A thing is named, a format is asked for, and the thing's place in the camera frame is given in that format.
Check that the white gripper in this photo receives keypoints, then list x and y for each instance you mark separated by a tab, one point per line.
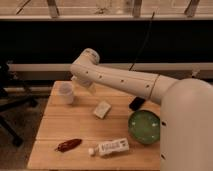
88	85

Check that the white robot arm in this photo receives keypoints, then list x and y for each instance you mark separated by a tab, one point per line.
186	109

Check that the beige sponge block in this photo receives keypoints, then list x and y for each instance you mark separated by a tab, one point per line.
101	109

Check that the black rectangular object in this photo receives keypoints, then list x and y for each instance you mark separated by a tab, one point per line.
136	103

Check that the red chili pepper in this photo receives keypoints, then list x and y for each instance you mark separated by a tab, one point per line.
68	145

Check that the white tube with cap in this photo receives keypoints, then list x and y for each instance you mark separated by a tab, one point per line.
109	147

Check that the green bowl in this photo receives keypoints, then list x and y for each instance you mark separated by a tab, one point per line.
144	127

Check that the black office chair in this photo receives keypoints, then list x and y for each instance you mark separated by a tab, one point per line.
6	76

